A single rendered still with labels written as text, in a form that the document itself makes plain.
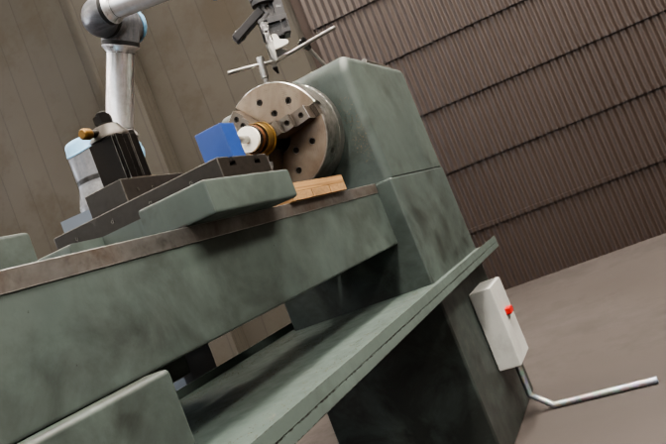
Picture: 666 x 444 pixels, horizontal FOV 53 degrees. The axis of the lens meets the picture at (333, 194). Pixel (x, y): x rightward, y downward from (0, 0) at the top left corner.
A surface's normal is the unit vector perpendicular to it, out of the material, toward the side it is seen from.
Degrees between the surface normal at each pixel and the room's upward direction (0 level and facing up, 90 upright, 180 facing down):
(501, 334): 90
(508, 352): 90
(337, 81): 90
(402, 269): 90
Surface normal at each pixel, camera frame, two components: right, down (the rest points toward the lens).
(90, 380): 0.84, -0.36
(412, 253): -0.40, 0.09
